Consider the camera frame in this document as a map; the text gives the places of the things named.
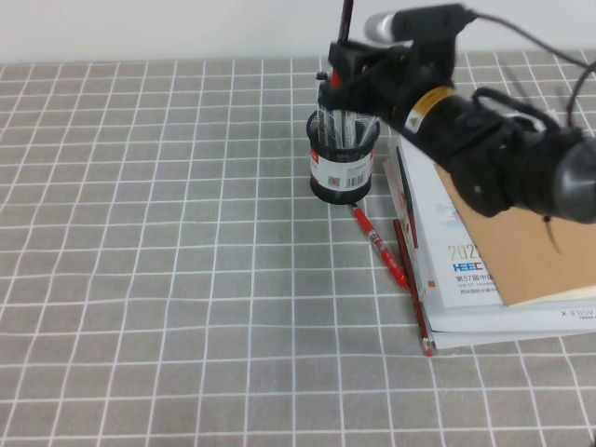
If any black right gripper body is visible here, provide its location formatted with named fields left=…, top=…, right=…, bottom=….
left=357, top=37, right=461, bottom=125

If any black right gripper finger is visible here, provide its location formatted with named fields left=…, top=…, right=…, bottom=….
left=327, top=39, right=388, bottom=72
left=318, top=73, right=374, bottom=114

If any red and black marker pen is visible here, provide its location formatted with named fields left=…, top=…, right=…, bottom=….
left=329, top=0, right=357, bottom=90

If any clear grey gel pen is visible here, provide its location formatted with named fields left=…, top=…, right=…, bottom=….
left=357, top=116, right=380, bottom=148

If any black mesh pen holder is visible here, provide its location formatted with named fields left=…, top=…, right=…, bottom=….
left=305, top=107, right=381, bottom=205

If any red gel pen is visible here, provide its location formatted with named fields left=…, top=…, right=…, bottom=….
left=349, top=202, right=412, bottom=292

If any thin white paper booklet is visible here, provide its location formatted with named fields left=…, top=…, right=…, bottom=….
left=381, top=156, right=427, bottom=299

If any white HEEC catalogue book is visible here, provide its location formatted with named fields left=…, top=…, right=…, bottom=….
left=394, top=132, right=508, bottom=311

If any red pencil with eraser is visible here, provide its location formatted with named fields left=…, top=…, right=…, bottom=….
left=392, top=218, right=435, bottom=358

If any kraft brown notebook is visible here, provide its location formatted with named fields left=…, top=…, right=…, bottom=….
left=433, top=162, right=596, bottom=310

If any white AgileX brochure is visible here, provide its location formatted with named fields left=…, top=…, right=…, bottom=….
left=421, top=297, right=596, bottom=351

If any grey checked tablecloth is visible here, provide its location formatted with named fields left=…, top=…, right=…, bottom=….
left=0, top=48, right=596, bottom=447

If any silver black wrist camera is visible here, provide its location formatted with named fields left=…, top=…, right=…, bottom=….
left=363, top=3, right=469, bottom=47

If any black camera cable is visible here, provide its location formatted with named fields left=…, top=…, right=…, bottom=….
left=464, top=9, right=596, bottom=134

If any black cable tie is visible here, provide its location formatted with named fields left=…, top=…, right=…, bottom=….
left=541, top=214, right=563, bottom=255

